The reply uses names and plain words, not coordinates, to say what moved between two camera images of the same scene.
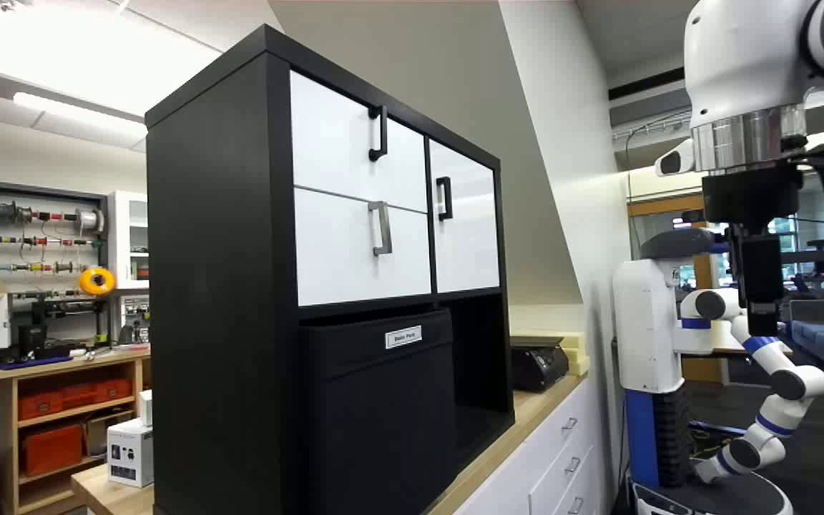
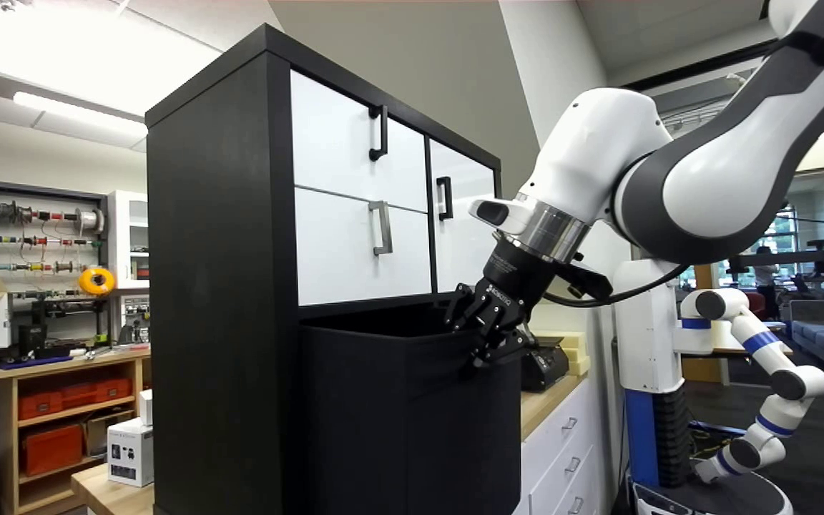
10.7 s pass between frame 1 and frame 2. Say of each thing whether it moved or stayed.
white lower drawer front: stayed
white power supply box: stayed
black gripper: moved
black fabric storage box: moved
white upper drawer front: stayed
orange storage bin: stayed
